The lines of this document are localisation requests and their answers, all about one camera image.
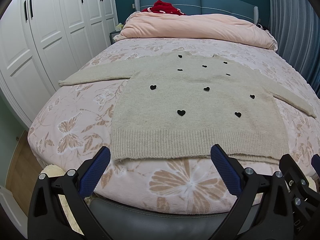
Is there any grey bed base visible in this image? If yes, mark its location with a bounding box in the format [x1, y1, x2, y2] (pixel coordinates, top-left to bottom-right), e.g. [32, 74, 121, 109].
[86, 197, 258, 240]

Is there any cream fluffy rug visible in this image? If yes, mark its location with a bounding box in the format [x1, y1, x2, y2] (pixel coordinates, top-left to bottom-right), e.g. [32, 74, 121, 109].
[40, 164, 65, 178]

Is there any beige heart pattern knit sweater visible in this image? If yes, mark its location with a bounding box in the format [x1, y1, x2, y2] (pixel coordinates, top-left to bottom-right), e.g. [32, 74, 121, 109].
[59, 53, 315, 163]

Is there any white panelled wardrobe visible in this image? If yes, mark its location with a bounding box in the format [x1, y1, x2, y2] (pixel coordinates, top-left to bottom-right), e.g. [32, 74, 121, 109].
[1, 0, 118, 127]

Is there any dark bedside table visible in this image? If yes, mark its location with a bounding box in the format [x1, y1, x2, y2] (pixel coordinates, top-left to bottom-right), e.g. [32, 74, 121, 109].
[110, 30, 120, 44]

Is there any pink folded duvet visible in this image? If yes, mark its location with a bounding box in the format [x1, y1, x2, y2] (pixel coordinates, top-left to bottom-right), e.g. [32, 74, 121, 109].
[114, 12, 278, 51]

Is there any blue grey curtain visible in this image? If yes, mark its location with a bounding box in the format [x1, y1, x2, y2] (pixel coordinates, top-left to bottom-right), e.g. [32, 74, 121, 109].
[270, 0, 319, 95]

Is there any red garment on bed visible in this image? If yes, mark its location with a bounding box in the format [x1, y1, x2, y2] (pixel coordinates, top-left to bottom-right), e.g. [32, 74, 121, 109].
[142, 0, 185, 16]

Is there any blue upholstered headboard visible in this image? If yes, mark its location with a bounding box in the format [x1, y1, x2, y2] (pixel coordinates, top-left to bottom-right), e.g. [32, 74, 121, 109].
[135, 0, 259, 24]

